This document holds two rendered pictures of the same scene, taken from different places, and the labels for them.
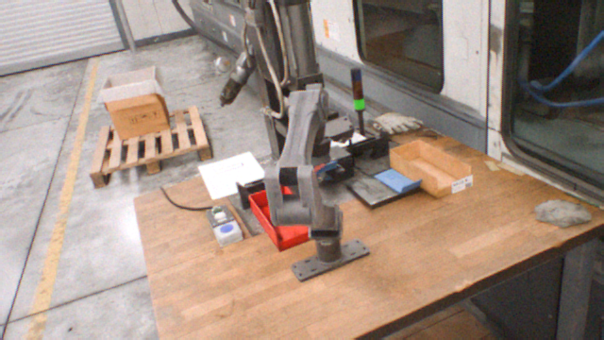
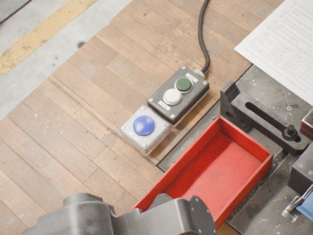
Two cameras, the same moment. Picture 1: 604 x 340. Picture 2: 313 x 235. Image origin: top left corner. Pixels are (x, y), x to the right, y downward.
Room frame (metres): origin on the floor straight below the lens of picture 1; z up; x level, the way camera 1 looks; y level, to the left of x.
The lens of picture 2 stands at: (1.02, -0.23, 1.88)
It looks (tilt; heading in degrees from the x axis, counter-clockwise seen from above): 62 degrees down; 71
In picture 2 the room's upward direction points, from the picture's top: 11 degrees counter-clockwise
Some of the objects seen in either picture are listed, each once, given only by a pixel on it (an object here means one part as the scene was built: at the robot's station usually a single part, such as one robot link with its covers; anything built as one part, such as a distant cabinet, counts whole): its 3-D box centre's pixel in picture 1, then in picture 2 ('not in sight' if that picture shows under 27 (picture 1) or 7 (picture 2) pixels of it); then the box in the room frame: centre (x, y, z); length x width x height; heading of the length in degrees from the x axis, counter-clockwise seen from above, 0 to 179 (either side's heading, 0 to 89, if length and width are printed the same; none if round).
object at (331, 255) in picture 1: (328, 247); not in sight; (0.97, -0.03, 0.94); 0.20 x 0.07 x 0.08; 109
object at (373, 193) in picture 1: (381, 187); not in sight; (1.27, -0.23, 0.91); 0.17 x 0.16 x 0.02; 109
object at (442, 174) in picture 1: (428, 167); not in sight; (1.30, -0.39, 0.93); 0.25 x 0.13 x 0.08; 19
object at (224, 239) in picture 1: (228, 237); (145, 133); (1.16, 0.25, 0.90); 0.07 x 0.07 x 0.06; 19
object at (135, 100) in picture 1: (138, 102); not in sight; (4.59, 1.50, 0.40); 0.67 x 0.60 x 0.50; 11
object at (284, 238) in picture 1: (281, 214); (200, 191); (1.18, 0.09, 0.93); 0.25 x 0.12 x 0.06; 19
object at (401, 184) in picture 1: (396, 178); not in sight; (1.27, -0.28, 0.93); 0.15 x 0.07 x 0.03; 23
